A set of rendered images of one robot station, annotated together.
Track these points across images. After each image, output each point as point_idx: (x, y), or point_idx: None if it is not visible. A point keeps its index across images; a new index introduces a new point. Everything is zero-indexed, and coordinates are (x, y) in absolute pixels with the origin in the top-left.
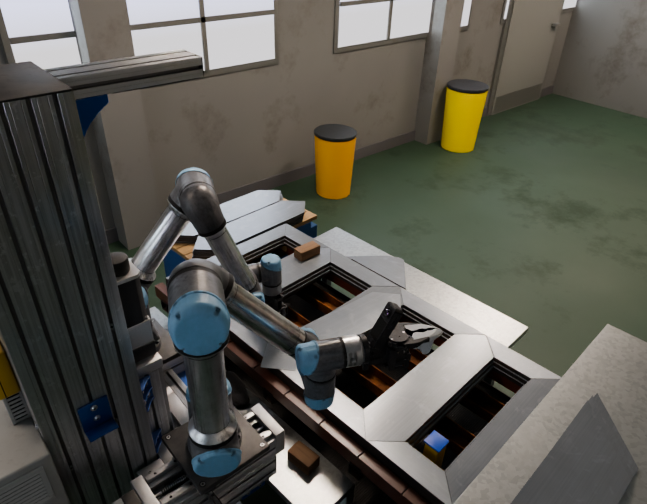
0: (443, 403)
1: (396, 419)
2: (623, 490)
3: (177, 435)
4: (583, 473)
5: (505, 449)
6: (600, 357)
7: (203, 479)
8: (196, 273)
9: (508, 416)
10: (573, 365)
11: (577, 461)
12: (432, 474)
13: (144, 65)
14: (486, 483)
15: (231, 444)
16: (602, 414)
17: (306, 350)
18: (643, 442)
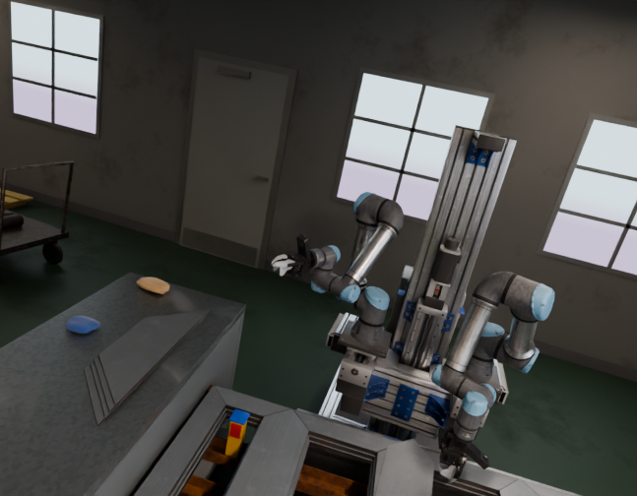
0: (243, 459)
1: (279, 430)
2: (107, 347)
3: (386, 335)
4: (136, 351)
5: (192, 362)
6: (71, 480)
7: (352, 323)
8: (384, 198)
9: (175, 466)
10: (115, 455)
11: (139, 357)
12: (234, 400)
13: (477, 132)
14: (204, 343)
15: None
16: (101, 401)
17: (332, 245)
18: (66, 392)
